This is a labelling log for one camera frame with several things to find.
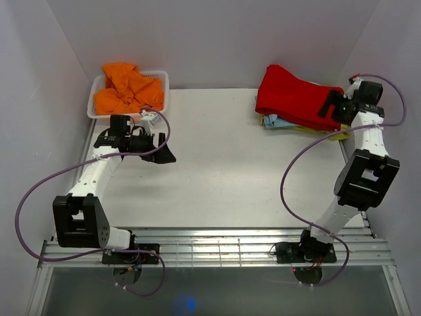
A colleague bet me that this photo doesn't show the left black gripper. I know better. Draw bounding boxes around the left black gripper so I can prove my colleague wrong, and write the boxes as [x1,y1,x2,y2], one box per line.
[126,129,176,165]

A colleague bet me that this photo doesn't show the red trousers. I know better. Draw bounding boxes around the red trousers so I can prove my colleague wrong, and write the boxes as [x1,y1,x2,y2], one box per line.
[255,65,343,132]

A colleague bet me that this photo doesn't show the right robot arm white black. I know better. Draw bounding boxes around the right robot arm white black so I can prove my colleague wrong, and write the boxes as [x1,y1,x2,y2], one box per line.
[297,76,400,262]

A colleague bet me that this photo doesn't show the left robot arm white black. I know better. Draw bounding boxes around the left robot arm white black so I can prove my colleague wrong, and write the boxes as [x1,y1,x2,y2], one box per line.
[53,113,176,263]

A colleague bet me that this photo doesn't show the yellow folded trousers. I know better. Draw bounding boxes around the yellow folded trousers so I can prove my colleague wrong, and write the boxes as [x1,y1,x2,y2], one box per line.
[259,115,349,141]

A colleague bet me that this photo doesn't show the orange trousers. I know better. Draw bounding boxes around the orange trousers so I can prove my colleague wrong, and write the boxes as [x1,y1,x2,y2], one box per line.
[93,63,164,115]

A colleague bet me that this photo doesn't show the light blue folded trousers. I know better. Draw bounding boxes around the light blue folded trousers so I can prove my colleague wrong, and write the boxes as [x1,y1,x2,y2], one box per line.
[262,114,298,128]

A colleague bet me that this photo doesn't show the white plastic basket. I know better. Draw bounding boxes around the white plastic basket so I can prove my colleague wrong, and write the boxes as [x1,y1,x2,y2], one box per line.
[86,69,170,126]

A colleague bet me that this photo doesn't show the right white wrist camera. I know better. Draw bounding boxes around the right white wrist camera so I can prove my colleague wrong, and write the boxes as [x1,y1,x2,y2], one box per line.
[343,74,363,99]

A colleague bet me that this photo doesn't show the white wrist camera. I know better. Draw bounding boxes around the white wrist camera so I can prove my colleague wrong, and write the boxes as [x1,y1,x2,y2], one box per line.
[139,110,160,134]
[343,74,363,99]

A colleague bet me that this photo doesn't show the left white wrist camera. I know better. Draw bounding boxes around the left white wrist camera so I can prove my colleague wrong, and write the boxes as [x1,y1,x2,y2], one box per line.
[139,110,160,134]

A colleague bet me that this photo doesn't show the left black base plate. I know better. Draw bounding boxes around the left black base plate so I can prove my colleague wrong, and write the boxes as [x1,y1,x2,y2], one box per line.
[101,243,161,265]

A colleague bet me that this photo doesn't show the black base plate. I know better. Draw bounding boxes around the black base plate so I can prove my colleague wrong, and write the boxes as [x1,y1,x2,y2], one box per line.
[275,242,337,263]
[101,243,161,265]

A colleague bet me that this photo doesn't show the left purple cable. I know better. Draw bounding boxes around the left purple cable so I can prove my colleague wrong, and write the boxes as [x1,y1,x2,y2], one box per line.
[14,107,171,297]

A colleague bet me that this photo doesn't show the aluminium rail frame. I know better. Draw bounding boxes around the aluminium rail frame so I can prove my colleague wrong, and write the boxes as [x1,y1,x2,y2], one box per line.
[40,119,411,315]

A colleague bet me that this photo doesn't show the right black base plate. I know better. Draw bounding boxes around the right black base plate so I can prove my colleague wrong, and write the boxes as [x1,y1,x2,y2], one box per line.
[275,242,337,263]

